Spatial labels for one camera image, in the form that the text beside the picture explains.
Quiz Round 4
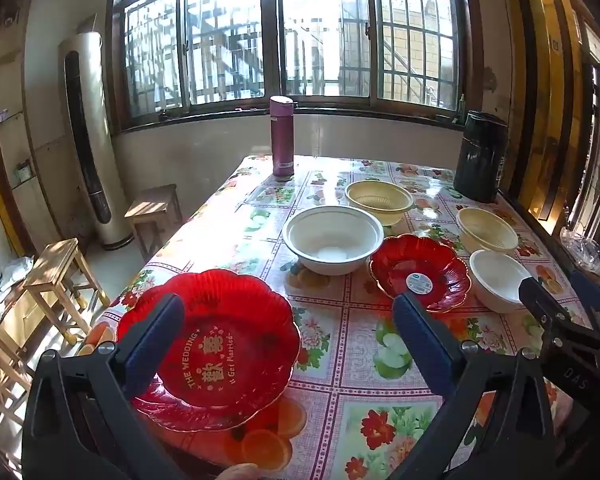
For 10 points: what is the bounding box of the light wooden stool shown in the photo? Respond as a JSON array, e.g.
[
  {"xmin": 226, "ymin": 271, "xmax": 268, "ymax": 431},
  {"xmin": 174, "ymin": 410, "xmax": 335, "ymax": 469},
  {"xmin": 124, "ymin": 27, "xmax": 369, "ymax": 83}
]
[
  {"xmin": 22, "ymin": 237, "xmax": 112, "ymax": 346},
  {"xmin": 0, "ymin": 290, "xmax": 36, "ymax": 431}
]

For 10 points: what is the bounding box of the small red plate with sticker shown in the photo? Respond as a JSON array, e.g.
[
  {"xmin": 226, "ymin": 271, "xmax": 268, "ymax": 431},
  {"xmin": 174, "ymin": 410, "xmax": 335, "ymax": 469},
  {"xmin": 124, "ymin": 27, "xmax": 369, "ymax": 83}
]
[{"xmin": 369, "ymin": 233, "xmax": 472, "ymax": 314}]

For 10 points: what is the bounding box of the large white bowl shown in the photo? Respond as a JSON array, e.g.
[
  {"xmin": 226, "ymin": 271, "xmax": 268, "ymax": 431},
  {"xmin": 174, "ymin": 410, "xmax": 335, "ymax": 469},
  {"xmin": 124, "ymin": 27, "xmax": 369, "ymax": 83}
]
[{"xmin": 281, "ymin": 205, "xmax": 385, "ymax": 277}]

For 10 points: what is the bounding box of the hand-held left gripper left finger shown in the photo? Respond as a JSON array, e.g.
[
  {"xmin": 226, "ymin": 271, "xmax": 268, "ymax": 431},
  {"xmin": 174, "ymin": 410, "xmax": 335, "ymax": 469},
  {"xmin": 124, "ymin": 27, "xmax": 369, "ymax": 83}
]
[{"xmin": 22, "ymin": 292, "xmax": 186, "ymax": 480}]

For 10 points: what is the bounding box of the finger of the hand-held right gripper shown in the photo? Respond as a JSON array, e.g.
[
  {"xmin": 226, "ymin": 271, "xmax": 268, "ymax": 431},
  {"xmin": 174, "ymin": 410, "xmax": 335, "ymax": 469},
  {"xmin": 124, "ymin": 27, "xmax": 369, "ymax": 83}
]
[
  {"xmin": 569, "ymin": 270, "xmax": 600, "ymax": 334},
  {"xmin": 518, "ymin": 276, "xmax": 600, "ymax": 361}
]

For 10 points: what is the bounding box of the dark wooden stool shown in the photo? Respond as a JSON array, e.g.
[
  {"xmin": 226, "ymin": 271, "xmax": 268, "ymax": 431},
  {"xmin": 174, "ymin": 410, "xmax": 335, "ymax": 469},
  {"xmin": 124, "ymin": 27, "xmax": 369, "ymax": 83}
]
[{"xmin": 124, "ymin": 184, "xmax": 183, "ymax": 261}]

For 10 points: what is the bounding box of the white cloth bundle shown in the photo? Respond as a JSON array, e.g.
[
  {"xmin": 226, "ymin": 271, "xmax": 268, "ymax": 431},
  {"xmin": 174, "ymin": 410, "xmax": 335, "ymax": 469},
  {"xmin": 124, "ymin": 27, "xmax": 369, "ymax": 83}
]
[{"xmin": 0, "ymin": 255, "xmax": 36, "ymax": 302}]

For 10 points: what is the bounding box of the clear plastic bag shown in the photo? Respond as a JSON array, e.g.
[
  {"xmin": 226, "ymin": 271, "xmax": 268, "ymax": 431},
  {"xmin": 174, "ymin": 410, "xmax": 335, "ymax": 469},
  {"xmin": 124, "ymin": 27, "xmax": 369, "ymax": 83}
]
[{"xmin": 560, "ymin": 227, "xmax": 600, "ymax": 283}]

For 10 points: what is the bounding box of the person's left hand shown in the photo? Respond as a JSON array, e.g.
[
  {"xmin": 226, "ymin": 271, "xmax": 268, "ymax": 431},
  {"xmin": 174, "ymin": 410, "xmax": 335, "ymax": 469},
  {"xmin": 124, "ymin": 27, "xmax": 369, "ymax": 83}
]
[{"xmin": 219, "ymin": 462, "xmax": 260, "ymax": 480}]

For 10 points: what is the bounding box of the small white bowl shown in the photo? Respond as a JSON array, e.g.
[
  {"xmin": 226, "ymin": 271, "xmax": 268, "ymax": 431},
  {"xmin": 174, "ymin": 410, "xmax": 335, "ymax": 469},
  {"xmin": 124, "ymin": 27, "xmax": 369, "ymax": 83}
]
[{"xmin": 468, "ymin": 249, "xmax": 533, "ymax": 314}]

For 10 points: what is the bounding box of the large red plate gold print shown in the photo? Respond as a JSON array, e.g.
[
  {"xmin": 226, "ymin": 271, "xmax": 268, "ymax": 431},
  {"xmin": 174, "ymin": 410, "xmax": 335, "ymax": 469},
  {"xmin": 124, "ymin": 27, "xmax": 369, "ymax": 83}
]
[{"xmin": 116, "ymin": 268, "xmax": 301, "ymax": 433}]

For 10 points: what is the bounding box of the barred window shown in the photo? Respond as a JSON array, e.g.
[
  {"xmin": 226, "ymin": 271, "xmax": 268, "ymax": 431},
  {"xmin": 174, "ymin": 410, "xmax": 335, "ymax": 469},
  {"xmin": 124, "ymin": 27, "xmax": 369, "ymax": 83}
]
[{"xmin": 107, "ymin": 0, "xmax": 473, "ymax": 133}]

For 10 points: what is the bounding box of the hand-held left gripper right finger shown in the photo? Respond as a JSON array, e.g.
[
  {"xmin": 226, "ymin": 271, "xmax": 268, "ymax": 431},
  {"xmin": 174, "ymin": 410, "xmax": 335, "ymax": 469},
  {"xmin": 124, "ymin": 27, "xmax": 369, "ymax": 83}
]
[{"xmin": 391, "ymin": 291, "xmax": 566, "ymax": 480}]

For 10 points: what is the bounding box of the golden wooden door frame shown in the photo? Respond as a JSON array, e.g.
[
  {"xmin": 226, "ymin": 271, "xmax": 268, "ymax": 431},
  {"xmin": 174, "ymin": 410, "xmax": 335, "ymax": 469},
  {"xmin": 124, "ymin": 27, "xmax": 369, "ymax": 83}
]
[{"xmin": 507, "ymin": 0, "xmax": 596, "ymax": 241}]

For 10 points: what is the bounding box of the standing air conditioner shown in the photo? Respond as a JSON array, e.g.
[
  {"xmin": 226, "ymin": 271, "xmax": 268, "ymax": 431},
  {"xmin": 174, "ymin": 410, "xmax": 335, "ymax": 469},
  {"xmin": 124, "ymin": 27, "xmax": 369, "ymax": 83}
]
[{"xmin": 59, "ymin": 31, "xmax": 135, "ymax": 252}]

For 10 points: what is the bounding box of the black kettle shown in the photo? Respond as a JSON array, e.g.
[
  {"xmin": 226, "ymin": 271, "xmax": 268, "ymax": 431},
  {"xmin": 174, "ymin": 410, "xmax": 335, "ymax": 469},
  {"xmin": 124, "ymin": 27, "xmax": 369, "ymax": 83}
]
[{"xmin": 452, "ymin": 110, "xmax": 510, "ymax": 204}]

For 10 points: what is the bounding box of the yellow ribbed plastic bowl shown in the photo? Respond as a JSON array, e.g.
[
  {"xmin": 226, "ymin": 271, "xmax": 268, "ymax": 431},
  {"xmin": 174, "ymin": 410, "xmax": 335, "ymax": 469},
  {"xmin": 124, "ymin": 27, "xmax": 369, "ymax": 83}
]
[
  {"xmin": 456, "ymin": 207, "xmax": 520, "ymax": 255},
  {"xmin": 344, "ymin": 180, "xmax": 415, "ymax": 227}
]

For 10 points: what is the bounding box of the floral fruit print tablecloth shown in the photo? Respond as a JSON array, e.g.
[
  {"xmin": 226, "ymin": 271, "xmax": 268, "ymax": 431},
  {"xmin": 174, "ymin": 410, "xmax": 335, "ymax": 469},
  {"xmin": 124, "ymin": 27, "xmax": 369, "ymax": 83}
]
[{"xmin": 77, "ymin": 154, "xmax": 600, "ymax": 480}]

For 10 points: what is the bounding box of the purple thermos bottle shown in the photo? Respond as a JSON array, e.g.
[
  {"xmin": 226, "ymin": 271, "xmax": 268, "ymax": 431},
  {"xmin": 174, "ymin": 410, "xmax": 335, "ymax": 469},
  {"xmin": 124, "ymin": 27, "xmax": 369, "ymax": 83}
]
[{"xmin": 269, "ymin": 95, "xmax": 296, "ymax": 178}]

